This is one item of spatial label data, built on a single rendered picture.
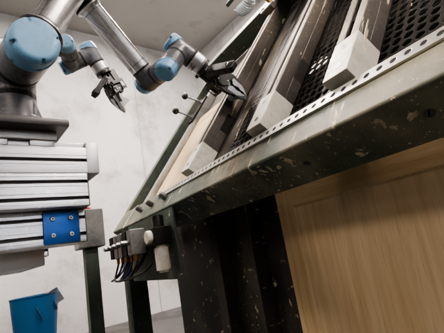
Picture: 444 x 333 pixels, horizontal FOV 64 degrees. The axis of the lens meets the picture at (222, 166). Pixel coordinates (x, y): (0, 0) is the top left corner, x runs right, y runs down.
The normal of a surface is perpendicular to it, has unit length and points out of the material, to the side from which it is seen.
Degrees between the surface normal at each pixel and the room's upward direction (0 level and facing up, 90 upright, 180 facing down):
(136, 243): 90
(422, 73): 53
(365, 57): 90
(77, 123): 90
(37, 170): 90
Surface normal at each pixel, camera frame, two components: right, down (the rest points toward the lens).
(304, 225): -0.84, 0.02
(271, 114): 0.51, -0.28
